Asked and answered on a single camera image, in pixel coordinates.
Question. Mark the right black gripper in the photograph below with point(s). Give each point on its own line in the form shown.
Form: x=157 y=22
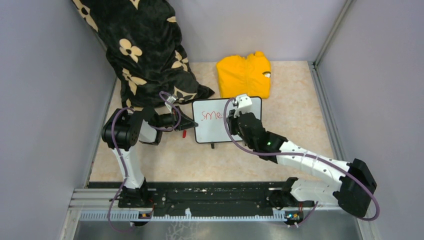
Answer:
x=232 y=120

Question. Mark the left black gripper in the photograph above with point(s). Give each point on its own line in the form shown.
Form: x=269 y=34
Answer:
x=186 y=122

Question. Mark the black framed whiteboard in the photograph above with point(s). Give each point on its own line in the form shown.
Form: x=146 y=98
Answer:
x=209 y=115

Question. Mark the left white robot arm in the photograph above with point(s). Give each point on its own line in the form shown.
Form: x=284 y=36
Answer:
x=127 y=127

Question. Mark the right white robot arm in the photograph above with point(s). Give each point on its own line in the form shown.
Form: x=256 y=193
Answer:
x=350 y=185

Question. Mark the folded yellow shirt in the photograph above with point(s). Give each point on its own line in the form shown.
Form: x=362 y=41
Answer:
x=249 y=75

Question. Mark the black floral fleece blanket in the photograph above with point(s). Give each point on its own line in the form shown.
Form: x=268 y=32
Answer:
x=144 y=47

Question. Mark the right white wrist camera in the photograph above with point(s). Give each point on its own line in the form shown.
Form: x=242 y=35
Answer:
x=242 y=104

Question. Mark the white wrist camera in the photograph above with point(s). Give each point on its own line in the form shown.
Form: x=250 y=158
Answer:
x=170 y=100
x=242 y=104

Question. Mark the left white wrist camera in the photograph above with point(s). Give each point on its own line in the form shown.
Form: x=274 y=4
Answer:
x=170 y=100

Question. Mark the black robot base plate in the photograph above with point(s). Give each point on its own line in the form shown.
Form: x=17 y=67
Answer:
x=213 y=199

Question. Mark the white slotted cable duct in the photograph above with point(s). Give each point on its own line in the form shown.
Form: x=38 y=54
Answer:
x=136 y=216

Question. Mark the right aluminium frame rail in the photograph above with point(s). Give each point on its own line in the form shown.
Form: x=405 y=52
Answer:
x=319 y=85

